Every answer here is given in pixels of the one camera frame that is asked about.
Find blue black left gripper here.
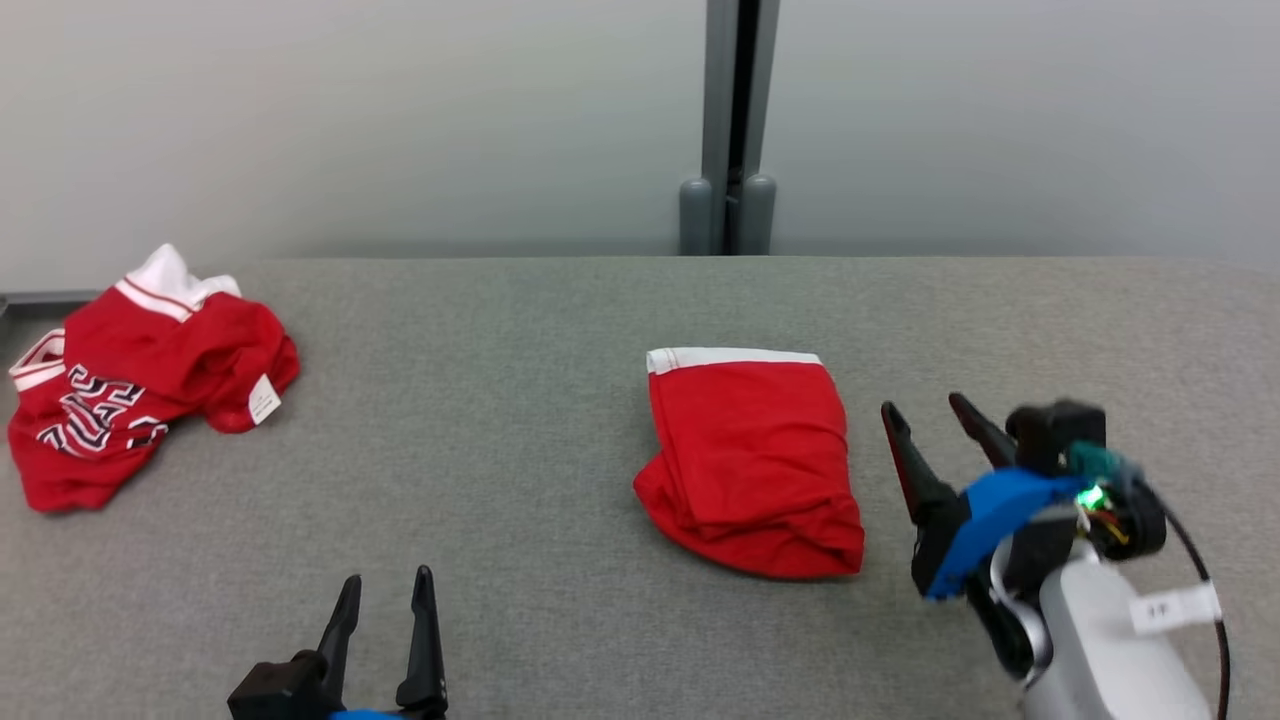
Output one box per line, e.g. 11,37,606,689
318,565,448,720

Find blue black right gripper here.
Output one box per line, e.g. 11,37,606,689
882,393,1091,601

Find red shorts white waistband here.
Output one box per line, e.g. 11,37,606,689
633,347,866,581

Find red jersey white sleeves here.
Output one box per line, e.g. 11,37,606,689
8,243,301,514

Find white paper label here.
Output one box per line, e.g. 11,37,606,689
1130,583,1223,636

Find grey cylinder post foot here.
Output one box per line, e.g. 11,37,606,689
740,175,777,256
680,177,716,256

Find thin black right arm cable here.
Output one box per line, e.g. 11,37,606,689
1140,480,1233,720

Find grey partition post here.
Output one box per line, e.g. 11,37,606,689
700,0,781,256

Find grey floor rail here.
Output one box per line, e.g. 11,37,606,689
0,290,101,321

